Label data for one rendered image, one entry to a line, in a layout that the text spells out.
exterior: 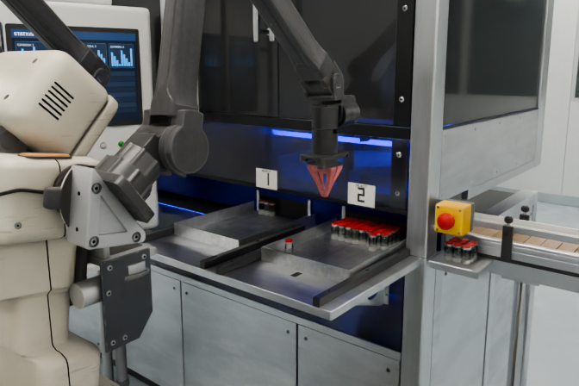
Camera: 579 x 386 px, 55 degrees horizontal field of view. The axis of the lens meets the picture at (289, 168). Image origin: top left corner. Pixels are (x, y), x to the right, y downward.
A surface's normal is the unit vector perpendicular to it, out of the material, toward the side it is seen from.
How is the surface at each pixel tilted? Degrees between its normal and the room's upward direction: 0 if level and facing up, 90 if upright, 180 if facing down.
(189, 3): 87
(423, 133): 90
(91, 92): 90
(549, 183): 90
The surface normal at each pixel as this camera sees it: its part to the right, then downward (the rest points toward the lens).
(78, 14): 0.65, 0.14
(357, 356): -0.63, 0.14
